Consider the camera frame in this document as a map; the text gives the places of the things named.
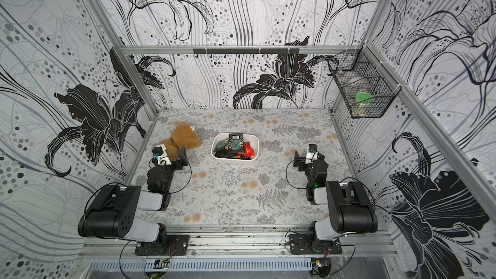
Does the black barcode tea bag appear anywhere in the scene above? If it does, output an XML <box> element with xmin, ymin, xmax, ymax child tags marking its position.
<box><xmin>229</xmin><ymin>133</ymin><xmax>244</xmax><ymax>142</ymax></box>

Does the shiny red foil tea bag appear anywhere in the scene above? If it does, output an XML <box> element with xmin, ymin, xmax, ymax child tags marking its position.
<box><xmin>244</xmin><ymin>142</ymin><xmax>256</xmax><ymax>160</ymax></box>

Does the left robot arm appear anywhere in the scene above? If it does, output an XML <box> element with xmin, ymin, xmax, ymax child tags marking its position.
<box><xmin>77</xmin><ymin>145</ymin><xmax>189</xmax><ymax>246</ymax></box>

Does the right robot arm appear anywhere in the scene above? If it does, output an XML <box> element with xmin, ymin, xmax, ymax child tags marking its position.
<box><xmin>292</xmin><ymin>145</ymin><xmax>378</xmax><ymax>242</ymax></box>

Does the white storage box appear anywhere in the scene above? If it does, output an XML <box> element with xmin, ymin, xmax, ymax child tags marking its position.
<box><xmin>211</xmin><ymin>133</ymin><xmax>260</xmax><ymax>165</ymax></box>

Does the brown teddy bear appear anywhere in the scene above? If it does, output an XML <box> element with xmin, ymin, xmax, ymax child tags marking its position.
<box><xmin>156</xmin><ymin>122</ymin><xmax>203</xmax><ymax>161</ymax></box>

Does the green lid in basket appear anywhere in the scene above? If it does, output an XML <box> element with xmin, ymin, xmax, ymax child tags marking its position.
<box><xmin>355</xmin><ymin>92</ymin><xmax>375</xmax><ymax>105</ymax></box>

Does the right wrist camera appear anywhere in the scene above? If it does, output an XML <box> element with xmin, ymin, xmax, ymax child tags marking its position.
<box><xmin>306</xmin><ymin>144</ymin><xmax>318</xmax><ymax>164</ymax></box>

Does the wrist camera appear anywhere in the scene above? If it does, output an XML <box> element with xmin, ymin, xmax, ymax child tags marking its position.
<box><xmin>152</xmin><ymin>144</ymin><xmax>172</xmax><ymax>166</ymax></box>
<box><xmin>306</xmin><ymin>144</ymin><xmax>318</xmax><ymax>164</ymax></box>

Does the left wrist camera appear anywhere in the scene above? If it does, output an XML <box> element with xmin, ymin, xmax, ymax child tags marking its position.
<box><xmin>152</xmin><ymin>144</ymin><xmax>172</xmax><ymax>166</ymax></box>

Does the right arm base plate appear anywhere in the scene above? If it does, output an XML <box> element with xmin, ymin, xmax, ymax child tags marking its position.
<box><xmin>285</xmin><ymin>232</ymin><xmax>342</xmax><ymax>256</ymax></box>

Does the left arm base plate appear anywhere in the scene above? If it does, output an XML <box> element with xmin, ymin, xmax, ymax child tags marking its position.
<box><xmin>134</xmin><ymin>235</ymin><xmax>190</xmax><ymax>257</ymax></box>

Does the black wire basket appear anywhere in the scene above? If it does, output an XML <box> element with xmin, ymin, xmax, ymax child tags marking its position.
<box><xmin>328</xmin><ymin>46</ymin><xmax>396</xmax><ymax>119</ymax></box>

